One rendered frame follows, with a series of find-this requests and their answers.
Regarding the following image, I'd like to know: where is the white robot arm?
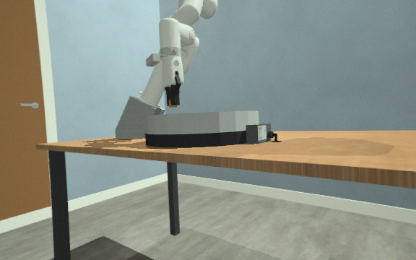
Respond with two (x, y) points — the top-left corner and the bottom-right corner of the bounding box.
(137, 0), (217, 108)

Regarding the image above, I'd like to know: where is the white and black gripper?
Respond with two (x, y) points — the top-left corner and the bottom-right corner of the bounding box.
(161, 55), (184, 106)

